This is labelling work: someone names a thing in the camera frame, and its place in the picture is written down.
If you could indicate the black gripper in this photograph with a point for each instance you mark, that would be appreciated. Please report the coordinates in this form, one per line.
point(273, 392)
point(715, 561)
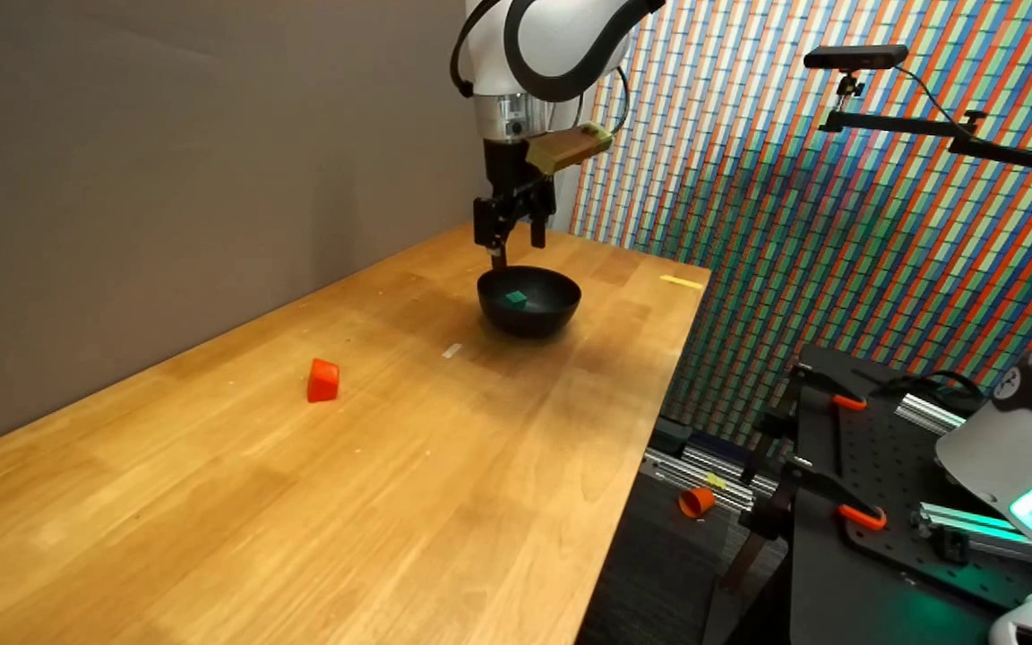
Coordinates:
point(513, 182)

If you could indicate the red cube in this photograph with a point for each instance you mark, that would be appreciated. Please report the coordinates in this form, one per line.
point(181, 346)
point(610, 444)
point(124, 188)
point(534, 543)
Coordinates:
point(322, 383)

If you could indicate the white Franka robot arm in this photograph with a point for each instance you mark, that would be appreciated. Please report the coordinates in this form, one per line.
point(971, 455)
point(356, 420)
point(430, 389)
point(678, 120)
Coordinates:
point(552, 41)

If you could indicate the black bowl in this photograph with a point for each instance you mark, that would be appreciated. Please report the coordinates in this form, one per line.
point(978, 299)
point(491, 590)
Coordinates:
point(526, 322)

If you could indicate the silver aluminium extrusion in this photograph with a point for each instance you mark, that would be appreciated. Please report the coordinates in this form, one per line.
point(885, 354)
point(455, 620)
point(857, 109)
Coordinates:
point(931, 415)
point(983, 525)

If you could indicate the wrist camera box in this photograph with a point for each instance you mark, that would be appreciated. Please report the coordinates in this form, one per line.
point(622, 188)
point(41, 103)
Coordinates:
point(571, 147)

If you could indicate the striped aluminium rail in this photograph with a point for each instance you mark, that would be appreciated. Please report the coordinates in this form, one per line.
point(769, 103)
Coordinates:
point(706, 467)

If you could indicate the black camera on boom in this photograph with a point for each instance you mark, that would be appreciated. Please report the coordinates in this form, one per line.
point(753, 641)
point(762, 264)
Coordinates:
point(857, 55)

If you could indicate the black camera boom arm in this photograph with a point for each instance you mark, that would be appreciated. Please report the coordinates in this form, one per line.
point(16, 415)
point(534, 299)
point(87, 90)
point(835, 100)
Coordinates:
point(898, 125)

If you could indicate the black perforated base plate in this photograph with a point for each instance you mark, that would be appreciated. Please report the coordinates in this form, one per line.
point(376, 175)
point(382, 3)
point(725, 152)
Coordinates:
point(850, 587)

